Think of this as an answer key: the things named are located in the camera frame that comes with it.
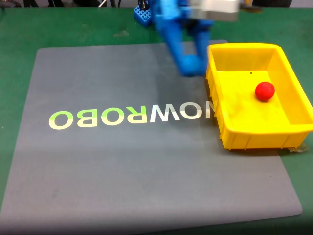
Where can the silver camera box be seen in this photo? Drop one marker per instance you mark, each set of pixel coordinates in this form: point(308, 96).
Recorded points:
point(215, 8)

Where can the blue ball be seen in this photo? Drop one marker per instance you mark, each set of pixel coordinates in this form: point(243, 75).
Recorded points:
point(192, 66)

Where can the yellow plastic bin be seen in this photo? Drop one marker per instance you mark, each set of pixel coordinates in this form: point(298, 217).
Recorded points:
point(254, 107)

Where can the grey mat with NOWROBO print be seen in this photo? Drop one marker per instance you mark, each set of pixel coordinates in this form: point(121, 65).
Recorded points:
point(122, 156)

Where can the red ball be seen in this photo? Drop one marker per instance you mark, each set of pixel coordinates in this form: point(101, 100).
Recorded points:
point(264, 91)

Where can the clear tape piece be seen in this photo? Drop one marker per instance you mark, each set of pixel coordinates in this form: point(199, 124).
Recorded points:
point(299, 148)

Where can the blue grid block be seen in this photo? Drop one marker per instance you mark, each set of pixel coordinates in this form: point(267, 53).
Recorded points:
point(143, 15)

